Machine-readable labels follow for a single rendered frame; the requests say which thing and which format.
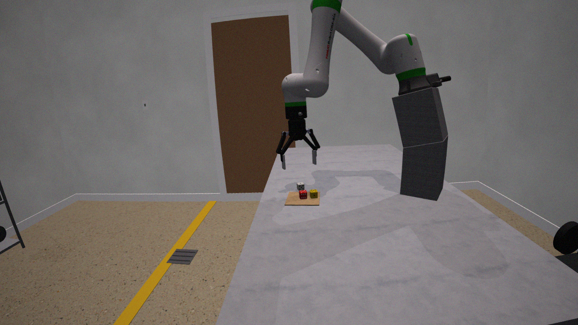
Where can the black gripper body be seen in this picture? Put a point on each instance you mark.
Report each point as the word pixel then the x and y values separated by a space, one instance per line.
pixel 297 127

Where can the tan mat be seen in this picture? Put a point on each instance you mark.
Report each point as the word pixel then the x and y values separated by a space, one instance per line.
pixel 293 199

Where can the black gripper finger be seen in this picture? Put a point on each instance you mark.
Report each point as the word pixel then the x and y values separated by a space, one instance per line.
pixel 281 150
pixel 314 148

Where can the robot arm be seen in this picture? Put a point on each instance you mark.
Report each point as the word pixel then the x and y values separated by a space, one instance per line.
pixel 401 53

